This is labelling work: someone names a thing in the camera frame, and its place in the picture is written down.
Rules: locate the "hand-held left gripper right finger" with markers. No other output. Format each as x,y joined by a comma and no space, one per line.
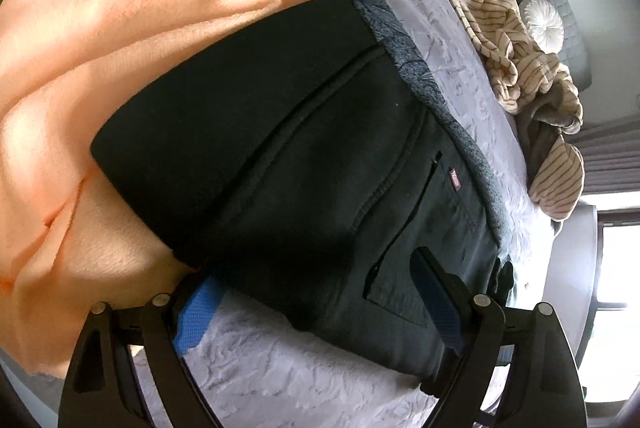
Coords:
440,303

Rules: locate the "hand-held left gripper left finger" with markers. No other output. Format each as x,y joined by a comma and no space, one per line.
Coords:
197,318

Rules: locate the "black pants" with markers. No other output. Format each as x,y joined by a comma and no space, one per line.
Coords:
300,158

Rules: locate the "window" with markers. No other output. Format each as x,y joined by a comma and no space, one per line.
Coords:
622,258

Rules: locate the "grey curtain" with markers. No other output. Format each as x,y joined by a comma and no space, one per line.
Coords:
610,148

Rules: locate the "grey-blue floral cloth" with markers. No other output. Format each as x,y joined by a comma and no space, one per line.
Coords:
410,53

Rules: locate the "orange fleece blanket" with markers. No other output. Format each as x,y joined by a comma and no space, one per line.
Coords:
125,33

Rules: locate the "white round pillow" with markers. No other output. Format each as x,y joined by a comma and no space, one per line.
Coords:
544,25

